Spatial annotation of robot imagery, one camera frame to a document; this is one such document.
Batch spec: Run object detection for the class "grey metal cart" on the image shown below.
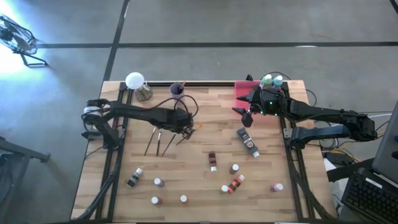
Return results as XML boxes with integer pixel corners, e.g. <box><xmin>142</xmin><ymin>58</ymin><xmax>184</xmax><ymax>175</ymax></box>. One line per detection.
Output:
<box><xmin>0</xmin><ymin>136</ymin><xmax>51</xmax><ymax>224</ymax></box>

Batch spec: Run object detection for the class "lilac plastic cup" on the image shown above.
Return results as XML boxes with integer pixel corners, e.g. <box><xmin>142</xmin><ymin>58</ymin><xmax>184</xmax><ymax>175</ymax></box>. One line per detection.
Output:
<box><xmin>169</xmin><ymin>82</ymin><xmax>187</xmax><ymax>101</ymax></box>

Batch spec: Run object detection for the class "brown striped paint bottle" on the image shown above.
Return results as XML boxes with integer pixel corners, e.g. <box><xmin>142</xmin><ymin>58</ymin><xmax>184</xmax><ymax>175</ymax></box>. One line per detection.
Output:
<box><xmin>208</xmin><ymin>151</ymin><xmax>218</xmax><ymax>172</ymax></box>

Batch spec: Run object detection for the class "yellow cable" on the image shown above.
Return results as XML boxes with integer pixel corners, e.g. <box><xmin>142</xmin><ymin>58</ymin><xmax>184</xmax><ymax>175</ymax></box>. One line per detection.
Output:
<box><xmin>331</xmin><ymin>130</ymin><xmax>386</xmax><ymax>156</ymax></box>

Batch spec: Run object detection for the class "black keyboard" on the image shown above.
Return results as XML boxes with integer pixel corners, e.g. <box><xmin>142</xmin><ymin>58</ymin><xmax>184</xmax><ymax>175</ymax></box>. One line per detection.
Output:
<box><xmin>341</xmin><ymin>167</ymin><xmax>398</xmax><ymax>224</ymax></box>

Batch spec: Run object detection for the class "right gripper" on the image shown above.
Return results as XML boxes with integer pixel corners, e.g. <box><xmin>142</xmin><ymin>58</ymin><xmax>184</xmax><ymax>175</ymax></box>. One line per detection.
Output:
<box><xmin>231</xmin><ymin>86</ymin><xmax>285</xmax><ymax>128</ymax></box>

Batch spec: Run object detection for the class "black floor fan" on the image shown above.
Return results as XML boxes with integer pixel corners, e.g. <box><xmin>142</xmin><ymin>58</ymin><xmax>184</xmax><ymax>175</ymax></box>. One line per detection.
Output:
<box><xmin>0</xmin><ymin>14</ymin><xmax>49</xmax><ymax>68</ymax></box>

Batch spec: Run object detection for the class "grey black-striped paint bottle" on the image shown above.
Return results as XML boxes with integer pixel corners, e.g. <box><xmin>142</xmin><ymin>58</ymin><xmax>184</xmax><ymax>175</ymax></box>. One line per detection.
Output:
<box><xmin>126</xmin><ymin>167</ymin><xmax>144</xmax><ymax>189</ymax></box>

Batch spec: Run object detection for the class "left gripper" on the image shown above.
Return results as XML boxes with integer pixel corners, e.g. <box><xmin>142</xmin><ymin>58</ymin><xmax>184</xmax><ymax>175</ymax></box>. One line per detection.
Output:
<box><xmin>166</xmin><ymin>108</ymin><xmax>197</xmax><ymax>140</ymax></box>

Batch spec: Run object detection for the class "grey laptop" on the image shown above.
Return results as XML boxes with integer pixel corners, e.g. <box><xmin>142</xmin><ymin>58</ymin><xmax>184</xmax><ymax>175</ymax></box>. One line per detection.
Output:
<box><xmin>371</xmin><ymin>99</ymin><xmax>398</xmax><ymax>184</ymax></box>

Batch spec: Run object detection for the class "large teal paint bottle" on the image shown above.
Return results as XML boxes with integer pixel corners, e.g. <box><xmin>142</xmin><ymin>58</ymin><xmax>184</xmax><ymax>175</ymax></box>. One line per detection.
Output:
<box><xmin>272</xmin><ymin>75</ymin><xmax>284</xmax><ymax>91</ymax></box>

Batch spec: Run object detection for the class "white cable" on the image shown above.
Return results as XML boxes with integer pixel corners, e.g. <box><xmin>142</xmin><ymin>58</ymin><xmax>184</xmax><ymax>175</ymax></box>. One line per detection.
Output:
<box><xmin>366</xmin><ymin>112</ymin><xmax>393</xmax><ymax>119</ymax></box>

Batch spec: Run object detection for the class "black power brick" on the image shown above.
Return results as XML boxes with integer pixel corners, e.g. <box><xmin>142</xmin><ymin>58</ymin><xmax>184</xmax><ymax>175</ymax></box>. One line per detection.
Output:
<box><xmin>328</xmin><ymin>151</ymin><xmax>354</xmax><ymax>166</ymax></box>

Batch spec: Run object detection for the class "large green paint bottle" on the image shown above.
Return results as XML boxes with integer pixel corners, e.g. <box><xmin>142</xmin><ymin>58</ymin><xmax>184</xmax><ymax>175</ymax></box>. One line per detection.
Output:
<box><xmin>260</xmin><ymin>73</ymin><xmax>274</xmax><ymax>91</ymax></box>

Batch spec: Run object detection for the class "pink plastic bin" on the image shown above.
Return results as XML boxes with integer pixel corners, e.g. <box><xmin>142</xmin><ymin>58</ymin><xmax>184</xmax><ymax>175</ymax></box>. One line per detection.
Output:
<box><xmin>234</xmin><ymin>80</ymin><xmax>285</xmax><ymax>116</ymax></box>

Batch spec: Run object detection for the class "black left wrist camera cable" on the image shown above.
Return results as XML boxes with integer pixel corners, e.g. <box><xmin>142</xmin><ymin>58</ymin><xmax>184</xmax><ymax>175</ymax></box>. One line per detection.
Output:
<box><xmin>148</xmin><ymin>95</ymin><xmax>200</xmax><ymax>119</ymax></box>

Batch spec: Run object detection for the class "white globe table lamp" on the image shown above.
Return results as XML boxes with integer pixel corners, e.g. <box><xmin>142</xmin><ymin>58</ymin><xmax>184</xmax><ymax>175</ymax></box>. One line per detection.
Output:
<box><xmin>125</xmin><ymin>72</ymin><xmax>154</xmax><ymax>101</ymax></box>

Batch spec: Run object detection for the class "thin black cable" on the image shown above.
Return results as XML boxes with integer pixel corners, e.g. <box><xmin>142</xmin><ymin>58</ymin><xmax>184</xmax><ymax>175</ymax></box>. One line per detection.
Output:
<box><xmin>269</xmin><ymin>71</ymin><xmax>318</xmax><ymax>107</ymax></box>

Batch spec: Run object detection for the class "large black paint bottle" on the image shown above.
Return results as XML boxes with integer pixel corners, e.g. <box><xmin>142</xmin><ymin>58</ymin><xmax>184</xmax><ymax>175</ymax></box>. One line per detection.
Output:
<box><xmin>236</xmin><ymin>126</ymin><xmax>261</xmax><ymax>159</ymax></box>

